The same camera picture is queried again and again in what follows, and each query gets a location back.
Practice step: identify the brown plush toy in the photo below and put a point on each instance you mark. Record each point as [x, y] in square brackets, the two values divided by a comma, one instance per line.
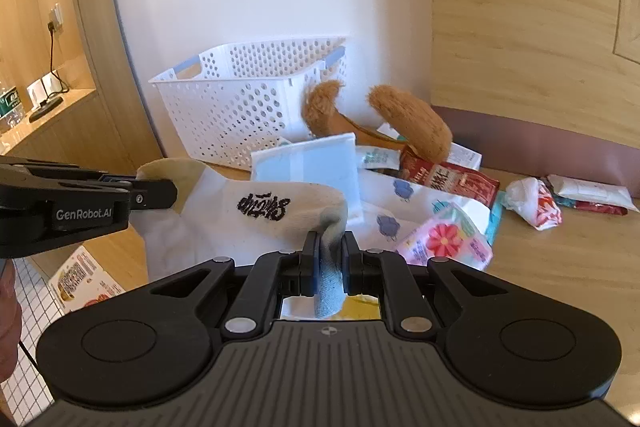
[423, 129]

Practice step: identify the wall socket with black cable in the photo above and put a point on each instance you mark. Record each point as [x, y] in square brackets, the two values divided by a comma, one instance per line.
[55, 23]

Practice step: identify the white perforated plastic basket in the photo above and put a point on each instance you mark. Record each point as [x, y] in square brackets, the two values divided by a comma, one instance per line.
[235, 98]

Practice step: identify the blue face mask in wrapper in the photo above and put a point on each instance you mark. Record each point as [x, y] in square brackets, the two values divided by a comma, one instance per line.
[328, 161]

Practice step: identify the red snack packet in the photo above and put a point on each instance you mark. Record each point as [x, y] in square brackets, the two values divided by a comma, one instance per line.
[449, 178]

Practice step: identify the white sock with black print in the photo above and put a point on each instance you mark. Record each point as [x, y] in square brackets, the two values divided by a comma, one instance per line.
[215, 216]

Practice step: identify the crumpled white red plastic bag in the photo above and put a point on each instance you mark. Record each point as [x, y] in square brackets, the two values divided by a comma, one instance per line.
[533, 202]

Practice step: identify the person's left hand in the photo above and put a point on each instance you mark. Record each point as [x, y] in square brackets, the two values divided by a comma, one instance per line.
[10, 322]

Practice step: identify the orange printed leaflet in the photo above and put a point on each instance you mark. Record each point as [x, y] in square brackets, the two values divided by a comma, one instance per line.
[81, 282]

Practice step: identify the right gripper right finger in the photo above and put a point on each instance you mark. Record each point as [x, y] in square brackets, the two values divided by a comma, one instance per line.
[387, 277]

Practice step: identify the pink floral tissue pack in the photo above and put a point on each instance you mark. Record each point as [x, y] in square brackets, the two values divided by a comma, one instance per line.
[449, 234]

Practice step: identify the yellow wipes pack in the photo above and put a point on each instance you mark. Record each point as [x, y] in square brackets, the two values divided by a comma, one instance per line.
[359, 308]

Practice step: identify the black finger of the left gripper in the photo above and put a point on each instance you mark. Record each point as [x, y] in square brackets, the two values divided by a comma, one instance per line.
[145, 194]

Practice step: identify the white flat wipes packet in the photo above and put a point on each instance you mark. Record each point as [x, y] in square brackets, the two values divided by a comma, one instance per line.
[593, 192]

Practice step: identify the white charger box on shelf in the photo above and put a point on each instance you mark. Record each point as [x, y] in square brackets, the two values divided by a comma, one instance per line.
[40, 89]

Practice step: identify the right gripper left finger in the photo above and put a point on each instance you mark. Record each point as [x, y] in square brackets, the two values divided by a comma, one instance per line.
[258, 291]

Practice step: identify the teal small packet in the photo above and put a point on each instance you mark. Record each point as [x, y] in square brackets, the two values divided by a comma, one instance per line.
[494, 223]

